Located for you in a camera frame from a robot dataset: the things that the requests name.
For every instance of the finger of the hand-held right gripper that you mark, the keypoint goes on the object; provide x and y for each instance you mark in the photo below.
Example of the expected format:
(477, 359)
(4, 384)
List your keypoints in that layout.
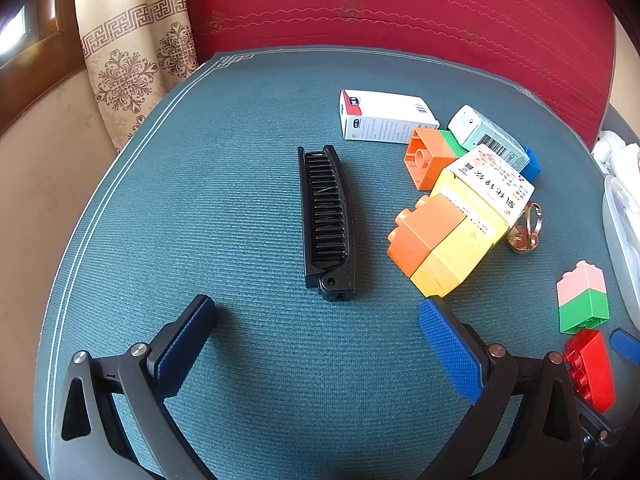
(627, 346)

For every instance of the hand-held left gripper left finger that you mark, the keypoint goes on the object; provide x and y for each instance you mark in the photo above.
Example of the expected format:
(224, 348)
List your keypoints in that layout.
(185, 345)

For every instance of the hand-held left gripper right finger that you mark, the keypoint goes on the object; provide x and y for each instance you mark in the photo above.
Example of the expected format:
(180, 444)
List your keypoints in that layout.
(450, 345)

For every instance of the red toy block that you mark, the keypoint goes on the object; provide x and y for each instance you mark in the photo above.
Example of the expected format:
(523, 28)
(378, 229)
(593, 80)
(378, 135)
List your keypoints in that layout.
(595, 370)

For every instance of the pink and green toy block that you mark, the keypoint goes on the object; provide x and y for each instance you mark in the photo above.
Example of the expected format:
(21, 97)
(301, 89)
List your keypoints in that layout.
(582, 300)

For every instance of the clear plastic container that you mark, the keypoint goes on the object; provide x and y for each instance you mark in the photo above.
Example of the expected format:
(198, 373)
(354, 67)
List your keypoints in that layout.
(622, 245)

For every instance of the orange and yellow toy block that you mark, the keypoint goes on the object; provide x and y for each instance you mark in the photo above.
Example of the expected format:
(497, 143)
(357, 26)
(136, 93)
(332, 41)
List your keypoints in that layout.
(425, 240)

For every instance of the yellow and white carton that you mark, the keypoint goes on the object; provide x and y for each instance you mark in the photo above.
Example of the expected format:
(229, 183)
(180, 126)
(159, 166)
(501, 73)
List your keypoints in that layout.
(487, 185)

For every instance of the black folding comb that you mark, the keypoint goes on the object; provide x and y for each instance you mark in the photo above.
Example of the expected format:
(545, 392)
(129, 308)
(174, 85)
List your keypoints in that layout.
(325, 210)

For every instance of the orange and green toy block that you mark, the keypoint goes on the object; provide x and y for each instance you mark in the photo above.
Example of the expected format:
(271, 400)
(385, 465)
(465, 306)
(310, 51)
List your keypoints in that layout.
(425, 160)

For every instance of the pale green small box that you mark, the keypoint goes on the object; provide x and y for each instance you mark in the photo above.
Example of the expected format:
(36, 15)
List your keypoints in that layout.
(480, 132)

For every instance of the white box with red stripe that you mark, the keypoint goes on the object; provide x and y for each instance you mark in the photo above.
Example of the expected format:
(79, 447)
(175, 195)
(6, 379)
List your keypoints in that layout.
(380, 121)

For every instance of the teal cloth-covered desktop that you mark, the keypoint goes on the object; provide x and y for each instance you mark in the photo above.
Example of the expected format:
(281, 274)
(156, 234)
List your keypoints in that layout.
(225, 185)

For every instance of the white bedding pile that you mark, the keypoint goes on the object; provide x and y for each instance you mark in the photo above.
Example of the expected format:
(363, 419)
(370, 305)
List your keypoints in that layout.
(620, 157)

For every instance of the blue toy block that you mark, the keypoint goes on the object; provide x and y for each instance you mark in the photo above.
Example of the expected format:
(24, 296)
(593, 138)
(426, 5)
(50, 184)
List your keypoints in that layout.
(533, 166)

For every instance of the beige patterned curtain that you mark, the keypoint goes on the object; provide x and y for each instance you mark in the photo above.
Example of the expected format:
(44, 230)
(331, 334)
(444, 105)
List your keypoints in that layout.
(130, 50)

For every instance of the red stitched quilt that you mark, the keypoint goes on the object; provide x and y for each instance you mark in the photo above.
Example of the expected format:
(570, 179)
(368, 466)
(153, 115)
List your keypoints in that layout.
(400, 5)

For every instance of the brown wooden window frame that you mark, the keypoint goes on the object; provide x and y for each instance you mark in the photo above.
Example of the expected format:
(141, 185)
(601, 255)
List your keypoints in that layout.
(45, 65)

